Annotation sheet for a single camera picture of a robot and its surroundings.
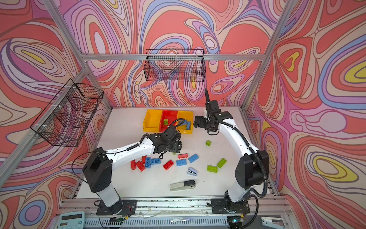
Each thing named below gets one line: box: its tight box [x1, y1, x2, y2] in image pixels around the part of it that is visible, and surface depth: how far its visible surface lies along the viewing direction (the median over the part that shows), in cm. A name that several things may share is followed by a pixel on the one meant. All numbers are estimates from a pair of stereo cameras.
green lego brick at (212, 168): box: [206, 165, 219, 174], surface depth 88 cm
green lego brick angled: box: [216, 157, 227, 169], surface depth 90 cm
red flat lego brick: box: [177, 153, 188, 159], surface depth 92 cm
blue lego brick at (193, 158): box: [188, 153, 200, 164], surface depth 92 cm
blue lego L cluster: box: [144, 156, 162, 168], surface depth 90 cm
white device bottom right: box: [260, 216, 286, 229], surface depth 69 cm
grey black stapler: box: [169, 179, 197, 192], surface depth 81 cm
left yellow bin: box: [142, 109, 163, 133], surface depth 110 cm
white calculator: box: [58, 211, 85, 229], surface depth 69 cm
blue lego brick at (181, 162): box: [176, 158, 187, 167], surface depth 90 cm
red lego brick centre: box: [162, 159, 174, 171], surface depth 89 cm
